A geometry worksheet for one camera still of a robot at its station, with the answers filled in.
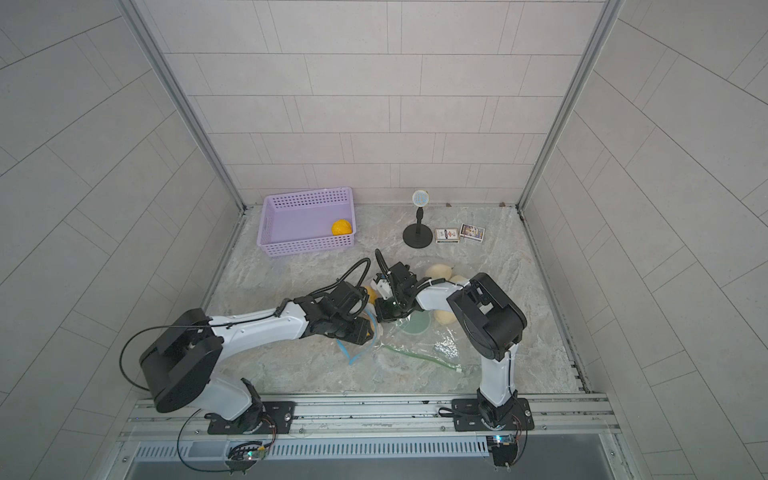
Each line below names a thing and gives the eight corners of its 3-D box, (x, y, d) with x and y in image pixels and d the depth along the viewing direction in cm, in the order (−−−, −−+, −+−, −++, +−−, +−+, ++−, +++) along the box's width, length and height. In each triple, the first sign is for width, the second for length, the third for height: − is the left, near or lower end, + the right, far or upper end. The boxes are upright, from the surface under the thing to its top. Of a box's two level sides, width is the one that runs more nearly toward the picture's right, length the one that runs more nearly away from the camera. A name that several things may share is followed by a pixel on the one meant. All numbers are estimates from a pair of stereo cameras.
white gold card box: (435, 243, 108) (436, 239, 106) (434, 232, 111) (434, 228, 110) (459, 243, 108) (460, 239, 106) (457, 232, 111) (458, 228, 110)
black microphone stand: (407, 251, 106) (408, 230, 97) (400, 232, 111) (400, 211, 102) (427, 246, 107) (430, 225, 98) (419, 228, 113) (421, 207, 104)
